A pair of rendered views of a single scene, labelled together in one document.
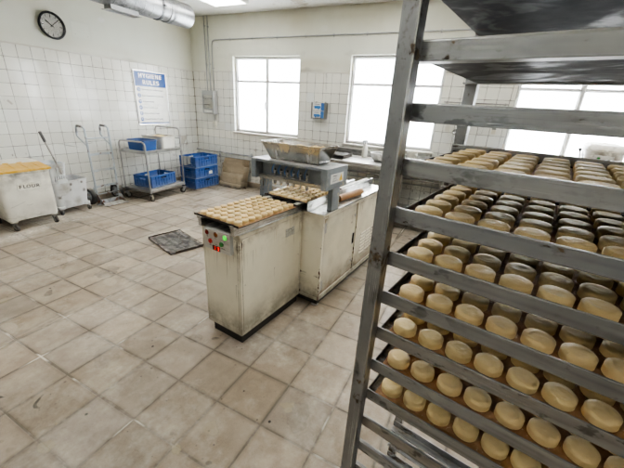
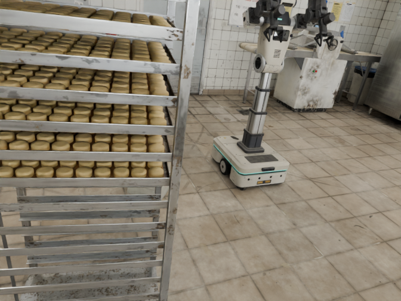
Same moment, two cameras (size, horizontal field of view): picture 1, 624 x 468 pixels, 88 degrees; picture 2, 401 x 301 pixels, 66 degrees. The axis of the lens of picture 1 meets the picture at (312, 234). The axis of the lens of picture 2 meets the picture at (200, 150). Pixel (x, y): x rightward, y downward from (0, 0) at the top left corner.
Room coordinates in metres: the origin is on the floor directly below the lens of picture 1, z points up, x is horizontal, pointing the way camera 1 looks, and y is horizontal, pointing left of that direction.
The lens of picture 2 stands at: (1.52, -1.00, 1.51)
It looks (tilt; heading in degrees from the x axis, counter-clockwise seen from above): 26 degrees down; 130
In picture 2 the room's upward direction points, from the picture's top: 8 degrees clockwise
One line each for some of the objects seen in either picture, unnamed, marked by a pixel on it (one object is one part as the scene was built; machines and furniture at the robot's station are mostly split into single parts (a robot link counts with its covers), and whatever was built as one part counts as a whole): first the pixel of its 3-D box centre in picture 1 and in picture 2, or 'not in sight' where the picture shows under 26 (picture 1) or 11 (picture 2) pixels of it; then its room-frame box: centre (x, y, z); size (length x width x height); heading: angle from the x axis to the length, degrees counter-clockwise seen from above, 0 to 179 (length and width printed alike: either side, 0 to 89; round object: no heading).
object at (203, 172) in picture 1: (200, 170); not in sight; (6.26, 2.27, 0.30); 0.60 x 0.40 x 0.20; 154
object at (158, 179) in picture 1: (155, 178); not in sight; (5.43, 2.75, 0.28); 0.56 x 0.38 x 0.20; 162
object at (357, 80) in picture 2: not in sight; (364, 85); (-0.08, 5.59, 0.33); 0.54 x 0.53 x 0.66; 154
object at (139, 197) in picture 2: not in sight; (92, 199); (0.42, -0.40, 0.60); 0.64 x 0.03 x 0.03; 54
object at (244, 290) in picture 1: (256, 265); not in sight; (2.17, 0.40, 0.45); 0.70 x 0.34 x 0.90; 149
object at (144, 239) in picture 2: not in sight; (93, 243); (0.42, -0.40, 0.33); 0.64 x 0.03 x 0.03; 54
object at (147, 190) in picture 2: not in sight; (149, 183); (-0.14, 0.42, 0.08); 0.30 x 0.22 x 0.16; 27
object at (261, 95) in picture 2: not in sight; (258, 108); (0.16, 1.39, 0.65); 0.11 x 0.11 x 0.40; 64
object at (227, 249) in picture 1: (217, 240); not in sight; (1.86, 0.59, 0.77); 0.24 x 0.04 x 0.14; 59
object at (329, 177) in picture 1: (297, 181); not in sight; (2.60, 0.14, 1.01); 0.72 x 0.33 x 0.34; 59
